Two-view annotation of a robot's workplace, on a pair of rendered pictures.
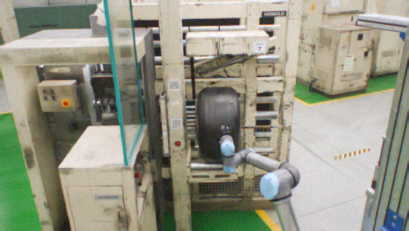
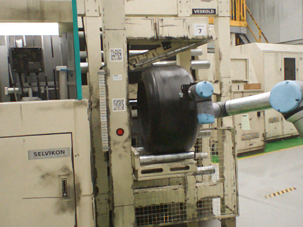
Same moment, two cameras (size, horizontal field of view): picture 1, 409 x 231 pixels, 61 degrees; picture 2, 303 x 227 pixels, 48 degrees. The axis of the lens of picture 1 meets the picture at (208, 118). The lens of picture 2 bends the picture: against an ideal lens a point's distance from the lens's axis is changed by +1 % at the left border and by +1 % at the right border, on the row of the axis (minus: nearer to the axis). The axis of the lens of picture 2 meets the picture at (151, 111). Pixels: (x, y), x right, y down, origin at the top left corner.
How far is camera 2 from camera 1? 108 cm
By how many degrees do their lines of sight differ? 23
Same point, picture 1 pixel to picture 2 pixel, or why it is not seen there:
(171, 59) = (112, 24)
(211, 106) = (162, 74)
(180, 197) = (123, 211)
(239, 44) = (179, 26)
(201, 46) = (139, 27)
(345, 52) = not seen: hidden behind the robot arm
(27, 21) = not seen: outside the picture
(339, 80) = (240, 138)
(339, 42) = not seen: hidden behind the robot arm
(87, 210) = (13, 178)
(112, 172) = (58, 111)
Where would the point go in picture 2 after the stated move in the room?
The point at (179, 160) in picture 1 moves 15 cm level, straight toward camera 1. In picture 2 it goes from (121, 155) to (127, 160)
